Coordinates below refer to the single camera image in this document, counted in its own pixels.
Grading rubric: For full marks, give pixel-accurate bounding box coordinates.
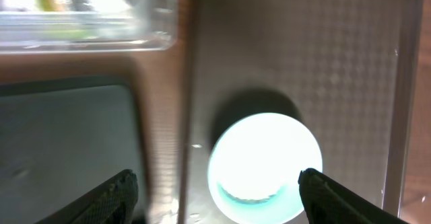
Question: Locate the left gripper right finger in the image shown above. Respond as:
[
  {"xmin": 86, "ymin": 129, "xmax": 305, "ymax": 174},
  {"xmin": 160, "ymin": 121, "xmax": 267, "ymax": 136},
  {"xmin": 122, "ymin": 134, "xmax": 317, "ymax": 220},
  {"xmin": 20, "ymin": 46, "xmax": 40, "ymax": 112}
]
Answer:
[{"xmin": 298, "ymin": 168, "xmax": 407, "ymax": 224}]

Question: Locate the clear plastic bin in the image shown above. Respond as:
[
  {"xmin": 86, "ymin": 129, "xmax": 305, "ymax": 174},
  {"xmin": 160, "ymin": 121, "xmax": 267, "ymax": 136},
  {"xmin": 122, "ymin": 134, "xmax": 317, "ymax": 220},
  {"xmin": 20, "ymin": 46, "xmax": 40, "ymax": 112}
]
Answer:
[{"xmin": 1, "ymin": 0, "xmax": 178, "ymax": 54}]

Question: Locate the dark brown serving tray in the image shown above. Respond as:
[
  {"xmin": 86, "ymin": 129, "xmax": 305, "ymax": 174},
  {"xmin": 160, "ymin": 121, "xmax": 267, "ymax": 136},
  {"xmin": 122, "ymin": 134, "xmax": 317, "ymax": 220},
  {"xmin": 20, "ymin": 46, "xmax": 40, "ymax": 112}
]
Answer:
[{"xmin": 184, "ymin": 0, "xmax": 423, "ymax": 223}]

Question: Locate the black plastic bin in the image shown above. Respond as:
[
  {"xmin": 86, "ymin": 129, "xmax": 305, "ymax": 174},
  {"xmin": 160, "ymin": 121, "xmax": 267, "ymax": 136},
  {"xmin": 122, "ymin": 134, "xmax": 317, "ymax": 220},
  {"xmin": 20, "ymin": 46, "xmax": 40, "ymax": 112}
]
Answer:
[{"xmin": 1, "ymin": 76, "xmax": 149, "ymax": 223}]

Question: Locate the light blue bowl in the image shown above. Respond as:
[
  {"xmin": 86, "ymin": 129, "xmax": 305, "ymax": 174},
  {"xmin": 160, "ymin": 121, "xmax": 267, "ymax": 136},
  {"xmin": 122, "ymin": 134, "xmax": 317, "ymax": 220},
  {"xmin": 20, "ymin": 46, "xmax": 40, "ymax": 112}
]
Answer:
[{"xmin": 207, "ymin": 113, "xmax": 323, "ymax": 224}]

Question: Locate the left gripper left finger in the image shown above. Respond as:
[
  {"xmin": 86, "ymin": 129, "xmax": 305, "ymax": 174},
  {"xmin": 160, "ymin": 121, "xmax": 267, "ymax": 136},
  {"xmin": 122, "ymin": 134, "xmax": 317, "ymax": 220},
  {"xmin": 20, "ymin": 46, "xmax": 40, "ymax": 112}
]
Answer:
[{"xmin": 37, "ymin": 170, "xmax": 139, "ymax": 224}]

